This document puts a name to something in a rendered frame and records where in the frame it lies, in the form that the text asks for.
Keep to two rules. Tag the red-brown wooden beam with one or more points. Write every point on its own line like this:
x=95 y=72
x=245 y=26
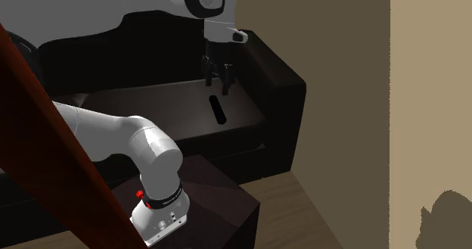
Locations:
x=48 y=156

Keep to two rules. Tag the black sofa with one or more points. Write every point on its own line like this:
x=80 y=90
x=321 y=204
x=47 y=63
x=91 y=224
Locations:
x=280 y=93

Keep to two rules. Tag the dark robot stand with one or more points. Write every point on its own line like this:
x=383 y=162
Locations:
x=221 y=204

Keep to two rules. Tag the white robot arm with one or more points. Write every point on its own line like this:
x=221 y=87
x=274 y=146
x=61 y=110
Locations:
x=155 y=148

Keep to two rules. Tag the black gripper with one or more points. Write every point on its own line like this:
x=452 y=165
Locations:
x=219 y=52

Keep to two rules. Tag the black remote control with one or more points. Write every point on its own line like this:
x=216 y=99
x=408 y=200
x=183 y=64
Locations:
x=217 y=110

